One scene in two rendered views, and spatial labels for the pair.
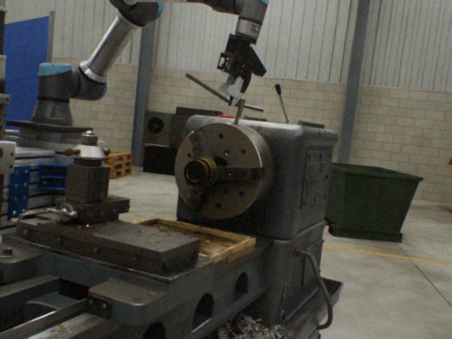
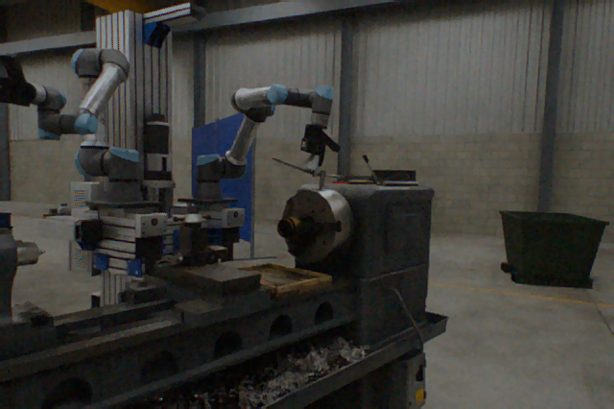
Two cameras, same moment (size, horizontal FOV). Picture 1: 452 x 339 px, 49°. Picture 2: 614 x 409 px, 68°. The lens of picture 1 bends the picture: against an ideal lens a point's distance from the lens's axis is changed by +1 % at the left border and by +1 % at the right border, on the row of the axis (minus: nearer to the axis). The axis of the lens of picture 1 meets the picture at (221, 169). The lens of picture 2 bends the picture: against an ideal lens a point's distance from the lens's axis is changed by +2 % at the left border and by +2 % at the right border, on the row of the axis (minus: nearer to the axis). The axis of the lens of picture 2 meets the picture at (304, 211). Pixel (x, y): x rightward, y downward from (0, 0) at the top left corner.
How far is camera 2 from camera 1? 59 cm
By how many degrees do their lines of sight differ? 17
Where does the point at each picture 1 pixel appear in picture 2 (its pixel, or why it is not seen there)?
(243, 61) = (316, 143)
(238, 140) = (319, 202)
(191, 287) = (246, 305)
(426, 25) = not seen: outside the picture
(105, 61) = (241, 150)
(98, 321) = (175, 324)
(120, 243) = (200, 276)
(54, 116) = (207, 192)
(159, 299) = (213, 311)
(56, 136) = (208, 206)
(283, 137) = (360, 197)
